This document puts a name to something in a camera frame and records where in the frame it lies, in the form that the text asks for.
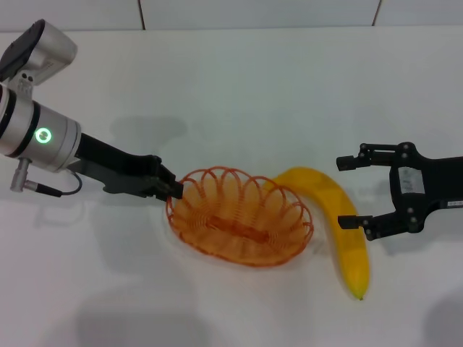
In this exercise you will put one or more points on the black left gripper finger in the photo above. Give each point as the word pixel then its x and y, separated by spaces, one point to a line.
pixel 170 182
pixel 155 191

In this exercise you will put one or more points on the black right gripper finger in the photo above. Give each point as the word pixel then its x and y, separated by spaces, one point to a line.
pixel 387 224
pixel 376 153

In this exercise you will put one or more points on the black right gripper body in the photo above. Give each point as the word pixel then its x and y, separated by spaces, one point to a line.
pixel 441 180

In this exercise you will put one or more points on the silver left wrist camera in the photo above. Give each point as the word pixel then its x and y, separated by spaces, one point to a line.
pixel 43 50

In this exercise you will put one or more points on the yellow banana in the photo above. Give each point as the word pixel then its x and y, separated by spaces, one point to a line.
pixel 347 231

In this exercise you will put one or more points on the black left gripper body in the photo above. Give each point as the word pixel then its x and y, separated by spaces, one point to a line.
pixel 115 170

